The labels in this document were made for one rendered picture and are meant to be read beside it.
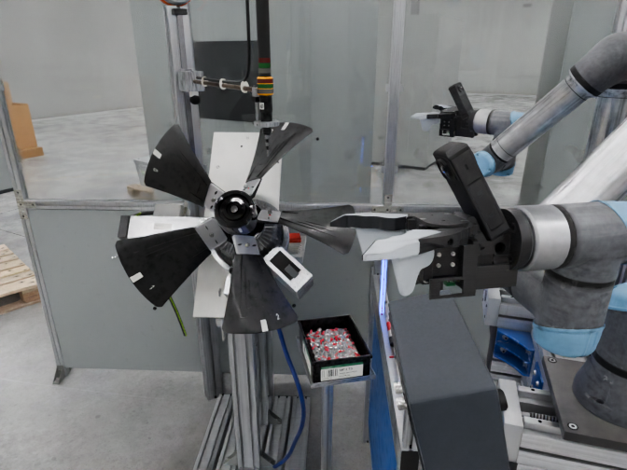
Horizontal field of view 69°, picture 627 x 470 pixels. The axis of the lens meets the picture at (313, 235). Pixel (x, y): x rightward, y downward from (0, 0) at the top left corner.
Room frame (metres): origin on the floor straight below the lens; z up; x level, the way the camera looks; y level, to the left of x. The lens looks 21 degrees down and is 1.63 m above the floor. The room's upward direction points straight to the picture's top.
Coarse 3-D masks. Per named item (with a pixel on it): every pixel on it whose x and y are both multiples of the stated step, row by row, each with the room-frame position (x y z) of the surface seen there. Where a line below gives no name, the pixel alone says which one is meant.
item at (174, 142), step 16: (176, 128) 1.43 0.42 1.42; (160, 144) 1.44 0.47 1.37; (176, 144) 1.41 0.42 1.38; (160, 160) 1.42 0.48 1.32; (176, 160) 1.40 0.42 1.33; (192, 160) 1.37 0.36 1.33; (160, 176) 1.42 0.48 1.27; (176, 176) 1.39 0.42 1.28; (192, 176) 1.36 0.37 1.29; (208, 176) 1.34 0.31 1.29; (176, 192) 1.40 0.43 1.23; (192, 192) 1.37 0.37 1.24
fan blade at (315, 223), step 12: (348, 204) 1.38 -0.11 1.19; (288, 216) 1.29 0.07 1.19; (300, 216) 1.29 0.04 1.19; (312, 216) 1.30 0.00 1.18; (324, 216) 1.31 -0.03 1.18; (336, 216) 1.31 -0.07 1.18; (300, 228) 1.23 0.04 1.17; (312, 228) 1.23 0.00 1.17; (324, 228) 1.24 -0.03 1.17; (336, 228) 1.25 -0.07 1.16; (348, 228) 1.26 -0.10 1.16; (324, 240) 1.20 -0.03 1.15; (336, 240) 1.21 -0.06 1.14; (348, 240) 1.21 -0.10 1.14; (348, 252) 1.18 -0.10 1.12
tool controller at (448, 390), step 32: (416, 320) 0.63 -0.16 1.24; (448, 320) 0.61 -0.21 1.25; (416, 352) 0.55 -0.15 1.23; (448, 352) 0.54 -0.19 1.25; (480, 352) 0.53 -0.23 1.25; (416, 384) 0.49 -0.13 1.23; (448, 384) 0.48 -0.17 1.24; (480, 384) 0.46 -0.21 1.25; (416, 416) 0.45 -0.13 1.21; (448, 416) 0.45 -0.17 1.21; (480, 416) 0.45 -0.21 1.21; (448, 448) 0.45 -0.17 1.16; (480, 448) 0.45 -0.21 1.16
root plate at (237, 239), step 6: (234, 240) 1.22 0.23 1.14; (240, 240) 1.24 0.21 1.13; (246, 240) 1.26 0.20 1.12; (252, 240) 1.27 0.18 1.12; (234, 246) 1.21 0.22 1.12; (240, 246) 1.22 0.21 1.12; (252, 246) 1.26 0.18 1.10; (240, 252) 1.21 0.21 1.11; (246, 252) 1.22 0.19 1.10; (252, 252) 1.24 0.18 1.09; (258, 252) 1.26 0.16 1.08
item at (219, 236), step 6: (204, 222) 1.26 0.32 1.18; (210, 222) 1.27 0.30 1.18; (216, 222) 1.27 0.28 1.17; (198, 228) 1.25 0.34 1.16; (204, 228) 1.26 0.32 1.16; (210, 228) 1.27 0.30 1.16; (216, 228) 1.27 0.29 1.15; (204, 234) 1.26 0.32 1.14; (216, 234) 1.27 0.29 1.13; (222, 234) 1.28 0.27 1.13; (204, 240) 1.26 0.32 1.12; (210, 240) 1.27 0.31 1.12; (216, 240) 1.27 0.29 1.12; (222, 240) 1.28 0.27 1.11; (210, 246) 1.27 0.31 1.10; (216, 246) 1.27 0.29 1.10
